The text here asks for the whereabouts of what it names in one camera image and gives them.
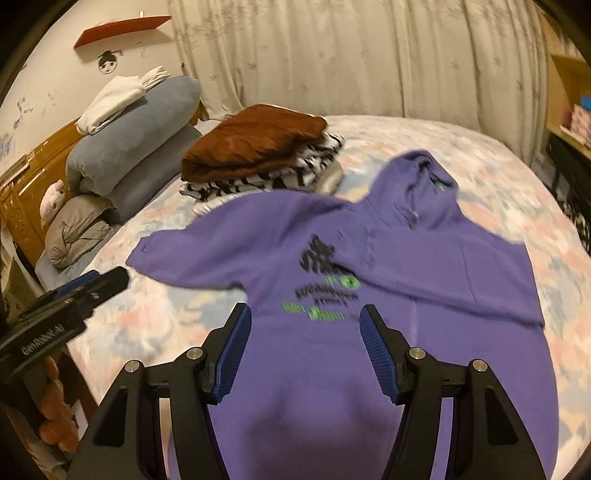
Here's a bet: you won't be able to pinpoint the blue-grey pillow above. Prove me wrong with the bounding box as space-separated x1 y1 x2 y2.
65 75 201 195
104 124 204 224

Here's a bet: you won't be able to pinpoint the black bag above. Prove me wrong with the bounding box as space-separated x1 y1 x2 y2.
545 134 591 259

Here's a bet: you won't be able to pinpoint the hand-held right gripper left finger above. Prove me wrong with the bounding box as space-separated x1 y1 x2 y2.
69 302 253 480

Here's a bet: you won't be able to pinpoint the pink plush toy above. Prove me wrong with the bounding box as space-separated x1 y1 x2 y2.
39 179 66 225

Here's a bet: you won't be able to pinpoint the red wall shelf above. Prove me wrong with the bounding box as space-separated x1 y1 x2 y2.
74 15 172 49

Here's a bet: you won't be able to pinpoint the wooden headboard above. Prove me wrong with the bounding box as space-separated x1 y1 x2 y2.
0 99 208 278

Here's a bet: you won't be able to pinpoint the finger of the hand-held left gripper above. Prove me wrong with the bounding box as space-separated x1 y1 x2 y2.
74 266 130 320
46 271 100 302

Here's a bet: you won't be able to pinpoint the white folded cloth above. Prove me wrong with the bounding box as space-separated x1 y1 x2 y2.
75 65 171 136

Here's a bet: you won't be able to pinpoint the grey folded quilt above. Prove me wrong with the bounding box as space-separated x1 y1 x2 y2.
45 194 115 270

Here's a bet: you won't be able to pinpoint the beige patterned curtain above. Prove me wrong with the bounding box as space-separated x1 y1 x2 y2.
166 0 552 139

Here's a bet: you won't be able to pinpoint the orange plush toy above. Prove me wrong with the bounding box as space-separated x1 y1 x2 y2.
37 355 81 455

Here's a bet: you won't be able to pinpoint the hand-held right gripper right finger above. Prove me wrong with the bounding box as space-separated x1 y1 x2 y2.
358 304 550 480

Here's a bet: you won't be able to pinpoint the zebra striped folded cloth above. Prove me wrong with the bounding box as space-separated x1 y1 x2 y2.
179 133 346 201

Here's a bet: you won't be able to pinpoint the bed with floral sheet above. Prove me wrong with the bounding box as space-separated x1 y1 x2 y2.
34 113 591 480

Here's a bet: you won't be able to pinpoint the pink storage boxes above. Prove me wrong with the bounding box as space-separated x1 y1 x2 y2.
571 104 591 136

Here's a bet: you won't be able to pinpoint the light wooden bookshelf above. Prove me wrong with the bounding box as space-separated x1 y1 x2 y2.
538 23 591 153

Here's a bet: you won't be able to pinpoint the black face wall sticker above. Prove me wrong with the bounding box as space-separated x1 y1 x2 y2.
97 48 123 75

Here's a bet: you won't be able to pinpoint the purple hoodie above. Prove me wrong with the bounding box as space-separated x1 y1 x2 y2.
126 150 561 480

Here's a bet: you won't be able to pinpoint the brown folded cloth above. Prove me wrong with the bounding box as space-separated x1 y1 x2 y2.
181 104 329 183

